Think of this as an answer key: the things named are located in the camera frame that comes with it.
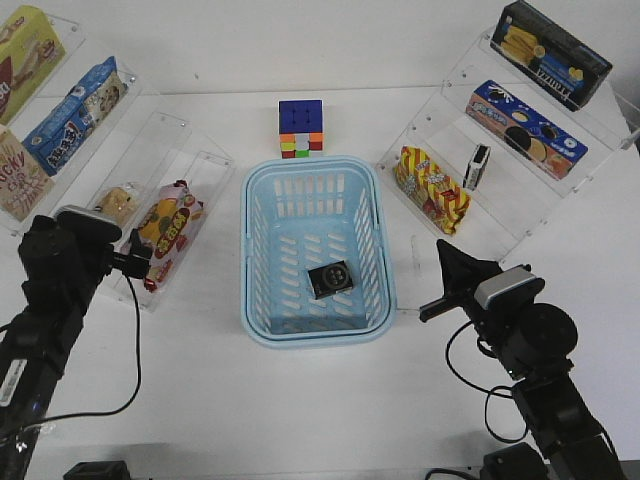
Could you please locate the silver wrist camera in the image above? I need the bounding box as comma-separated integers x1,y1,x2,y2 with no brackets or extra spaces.
473,266,539,310
54,205,122,243

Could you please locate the beige Pocky box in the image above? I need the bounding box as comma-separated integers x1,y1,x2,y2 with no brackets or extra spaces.
1,125,54,221

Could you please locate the multicolour puzzle cube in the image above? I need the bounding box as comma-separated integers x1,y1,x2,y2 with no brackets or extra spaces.
278,99,324,159

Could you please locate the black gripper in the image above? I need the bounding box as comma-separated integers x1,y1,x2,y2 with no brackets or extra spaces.
97,228,152,279
419,239,503,323

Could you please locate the clear acrylic shelf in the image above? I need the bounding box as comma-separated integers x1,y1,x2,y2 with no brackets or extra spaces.
0,13,237,315
377,31,639,282

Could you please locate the pink fruit snack bag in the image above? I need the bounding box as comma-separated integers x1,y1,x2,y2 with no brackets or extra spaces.
137,179,205,293

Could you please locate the bread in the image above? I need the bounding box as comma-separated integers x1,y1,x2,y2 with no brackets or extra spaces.
94,182,140,227

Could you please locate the right black cable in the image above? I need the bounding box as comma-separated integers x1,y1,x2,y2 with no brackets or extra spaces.
424,319,531,480

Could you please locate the blue sandwich cookie box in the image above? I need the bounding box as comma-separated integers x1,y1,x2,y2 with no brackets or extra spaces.
465,80,588,180

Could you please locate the red yellow striped snack bag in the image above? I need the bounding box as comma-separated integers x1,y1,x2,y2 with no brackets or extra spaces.
393,146,471,235

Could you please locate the black white tissue pack upright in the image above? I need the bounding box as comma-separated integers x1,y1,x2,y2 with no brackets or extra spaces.
463,144,491,191

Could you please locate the blue cookie package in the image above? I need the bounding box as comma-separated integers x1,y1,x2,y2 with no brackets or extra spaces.
22,56,128,177

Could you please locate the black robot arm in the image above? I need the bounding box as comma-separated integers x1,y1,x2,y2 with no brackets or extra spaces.
420,240,624,479
1,208,152,479

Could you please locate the left clear acrylic shelf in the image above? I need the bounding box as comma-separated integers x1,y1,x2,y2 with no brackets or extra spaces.
0,13,237,315

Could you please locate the black cable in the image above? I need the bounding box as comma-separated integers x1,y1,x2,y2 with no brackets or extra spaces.
29,272,144,431
424,319,531,480

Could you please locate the light blue plastic basket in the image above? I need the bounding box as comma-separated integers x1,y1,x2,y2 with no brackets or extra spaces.
240,155,397,348

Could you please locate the black and yellow cracker box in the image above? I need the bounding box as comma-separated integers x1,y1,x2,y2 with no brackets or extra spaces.
490,1,612,111

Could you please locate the right clear acrylic shelf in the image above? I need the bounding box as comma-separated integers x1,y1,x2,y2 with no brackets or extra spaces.
377,31,639,282

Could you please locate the left black cable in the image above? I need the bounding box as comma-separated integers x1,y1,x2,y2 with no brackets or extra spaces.
29,272,144,431

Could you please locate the yellow-green biscuit box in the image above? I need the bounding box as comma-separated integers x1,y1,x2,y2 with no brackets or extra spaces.
1,5,66,125

